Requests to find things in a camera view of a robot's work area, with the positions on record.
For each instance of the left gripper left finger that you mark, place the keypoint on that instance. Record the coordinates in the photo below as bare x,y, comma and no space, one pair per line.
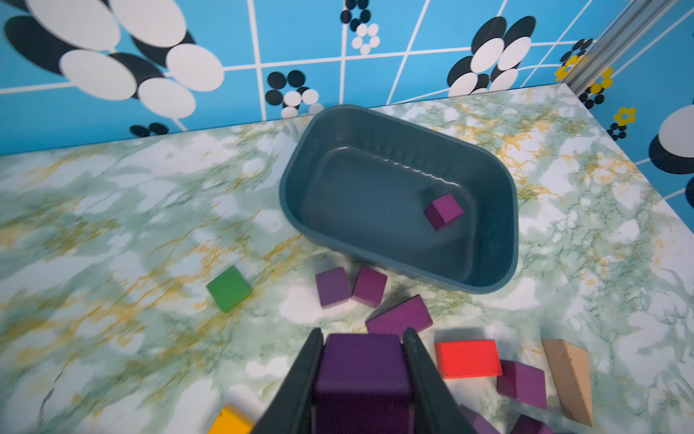
291,409

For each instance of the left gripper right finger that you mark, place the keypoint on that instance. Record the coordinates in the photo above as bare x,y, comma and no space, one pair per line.
435,408

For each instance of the purple cube brick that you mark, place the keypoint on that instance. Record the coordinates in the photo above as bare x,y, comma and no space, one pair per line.
443,211
362,386

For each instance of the purple wedge near bin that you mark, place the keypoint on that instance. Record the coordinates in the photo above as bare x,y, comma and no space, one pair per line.
411,313

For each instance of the purple cube bin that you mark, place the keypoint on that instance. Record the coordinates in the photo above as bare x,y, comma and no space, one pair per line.
333,287
369,287

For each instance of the dark teal storage bin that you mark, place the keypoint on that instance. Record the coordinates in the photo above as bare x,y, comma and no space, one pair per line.
359,182

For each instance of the red flat brick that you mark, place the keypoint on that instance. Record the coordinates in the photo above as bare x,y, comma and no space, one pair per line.
468,359

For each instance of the yellow long brick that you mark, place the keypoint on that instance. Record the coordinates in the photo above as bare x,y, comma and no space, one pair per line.
232,420

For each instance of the purple cube beside red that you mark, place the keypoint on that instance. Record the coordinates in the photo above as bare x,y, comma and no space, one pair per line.
523,383

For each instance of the green cube brick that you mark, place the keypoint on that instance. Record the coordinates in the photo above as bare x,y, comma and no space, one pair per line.
229,289

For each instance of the natural wood wedge brick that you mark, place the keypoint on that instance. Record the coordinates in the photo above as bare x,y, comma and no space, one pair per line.
570,369

